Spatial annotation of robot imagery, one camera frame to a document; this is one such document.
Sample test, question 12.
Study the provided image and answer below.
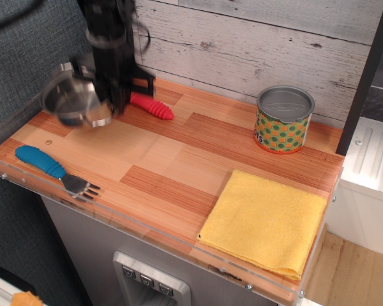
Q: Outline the yellow rag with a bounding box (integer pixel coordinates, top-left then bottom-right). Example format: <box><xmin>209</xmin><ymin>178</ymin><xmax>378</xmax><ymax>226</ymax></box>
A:
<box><xmin>198</xmin><ymin>170</ymin><xmax>327</xmax><ymax>281</ymax></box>

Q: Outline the dark grey right post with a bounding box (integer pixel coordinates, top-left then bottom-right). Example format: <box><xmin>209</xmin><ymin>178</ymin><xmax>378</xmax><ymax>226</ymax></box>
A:
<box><xmin>336</xmin><ymin>12</ymin><xmax>383</xmax><ymax>156</ymax></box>

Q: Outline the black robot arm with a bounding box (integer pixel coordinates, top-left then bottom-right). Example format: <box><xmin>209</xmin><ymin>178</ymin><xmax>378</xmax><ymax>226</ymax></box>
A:
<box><xmin>71</xmin><ymin>1</ymin><xmax>155</xmax><ymax>115</ymax></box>

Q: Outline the black cable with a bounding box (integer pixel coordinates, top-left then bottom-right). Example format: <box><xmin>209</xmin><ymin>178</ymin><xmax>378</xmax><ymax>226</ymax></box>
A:
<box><xmin>0</xmin><ymin>0</ymin><xmax>151</xmax><ymax>52</ymax></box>

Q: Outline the red handled spoon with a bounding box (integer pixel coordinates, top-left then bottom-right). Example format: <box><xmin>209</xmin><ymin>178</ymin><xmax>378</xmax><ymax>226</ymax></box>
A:
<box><xmin>130</xmin><ymin>92</ymin><xmax>174</xmax><ymax>120</ymax></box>

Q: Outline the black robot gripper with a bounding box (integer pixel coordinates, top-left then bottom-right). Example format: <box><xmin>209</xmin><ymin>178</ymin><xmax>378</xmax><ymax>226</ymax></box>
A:
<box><xmin>73</xmin><ymin>41</ymin><xmax>155</xmax><ymax>115</ymax></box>

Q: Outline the green orange patterned can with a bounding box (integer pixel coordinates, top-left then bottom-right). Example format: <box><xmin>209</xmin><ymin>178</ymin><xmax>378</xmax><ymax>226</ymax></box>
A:
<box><xmin>254</xmin><ymin>85</ymin><xmax>315</xmax><ymax>154</ymax></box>

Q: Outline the silver steel pot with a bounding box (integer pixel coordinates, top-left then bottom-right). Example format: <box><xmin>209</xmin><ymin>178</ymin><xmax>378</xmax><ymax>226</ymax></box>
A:
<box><xmin>40</xmin><ymin>62</ymin><xmax>113</xmax><ymax>128</ymax></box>

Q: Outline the blue handled fork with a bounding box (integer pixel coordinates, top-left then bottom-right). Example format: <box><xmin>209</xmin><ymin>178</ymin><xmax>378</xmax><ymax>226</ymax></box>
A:
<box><xmin>15</xmin><ymin>145</ymin><xmax>100</xmax><ymax>201</ymax></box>

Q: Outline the grey cabinet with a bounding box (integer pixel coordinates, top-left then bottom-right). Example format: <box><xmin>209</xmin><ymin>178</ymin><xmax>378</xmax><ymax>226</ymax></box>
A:
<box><xmin>43</xmin><ymin>198</ymin><xmax>274</xmax><ymax>305</ymax></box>

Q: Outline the grey dispenser panel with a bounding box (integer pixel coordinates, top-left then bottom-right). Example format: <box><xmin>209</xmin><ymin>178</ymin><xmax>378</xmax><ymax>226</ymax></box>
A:
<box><xmin>113</xmin><ymin>251</ymin><xmax>192</xmax><ymax>305</ymax></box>

